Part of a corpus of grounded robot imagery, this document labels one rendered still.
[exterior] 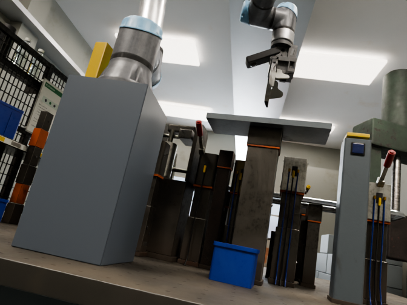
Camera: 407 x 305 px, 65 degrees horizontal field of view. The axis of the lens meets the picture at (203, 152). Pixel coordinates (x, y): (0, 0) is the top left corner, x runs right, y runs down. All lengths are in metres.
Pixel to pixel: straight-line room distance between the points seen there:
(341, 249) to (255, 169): 0.31
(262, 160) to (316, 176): 6.22
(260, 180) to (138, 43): 0.50
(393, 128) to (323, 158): 4.49
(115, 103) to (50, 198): 0.25
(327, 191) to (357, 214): 6.22
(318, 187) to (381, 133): 3.58
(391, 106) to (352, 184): 3.15
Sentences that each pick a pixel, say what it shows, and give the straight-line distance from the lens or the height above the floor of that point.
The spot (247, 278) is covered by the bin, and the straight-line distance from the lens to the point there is 0.81.
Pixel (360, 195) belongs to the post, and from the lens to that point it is 0.96.
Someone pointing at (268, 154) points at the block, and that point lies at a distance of 0.96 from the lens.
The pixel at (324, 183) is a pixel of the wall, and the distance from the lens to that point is 7.17.
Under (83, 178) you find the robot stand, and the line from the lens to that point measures 0.72.
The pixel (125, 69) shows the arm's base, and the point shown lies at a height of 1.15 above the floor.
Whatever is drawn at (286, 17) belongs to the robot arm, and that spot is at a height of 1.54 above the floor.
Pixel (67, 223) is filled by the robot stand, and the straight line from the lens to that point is 0.72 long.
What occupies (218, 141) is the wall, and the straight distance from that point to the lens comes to 8.11.
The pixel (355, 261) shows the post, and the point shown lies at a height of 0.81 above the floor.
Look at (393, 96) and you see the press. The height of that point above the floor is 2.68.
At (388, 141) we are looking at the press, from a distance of 3.76.
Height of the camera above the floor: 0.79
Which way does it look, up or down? 15 degrees up
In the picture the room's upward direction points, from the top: 11 degrees clockwise
